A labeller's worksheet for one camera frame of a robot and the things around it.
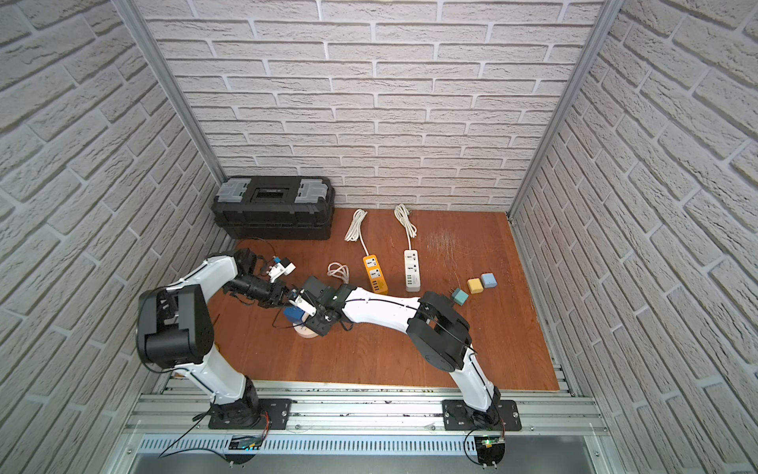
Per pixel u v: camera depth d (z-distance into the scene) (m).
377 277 0.97
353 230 1.09
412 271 1.00
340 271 0.96
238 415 0.68
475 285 0.98
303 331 0.85
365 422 0.74
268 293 0.77
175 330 0.47
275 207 0.98
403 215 1.15
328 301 0.65
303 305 0.76
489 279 0.97
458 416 0.74
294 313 0.83
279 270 0.83
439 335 0.49
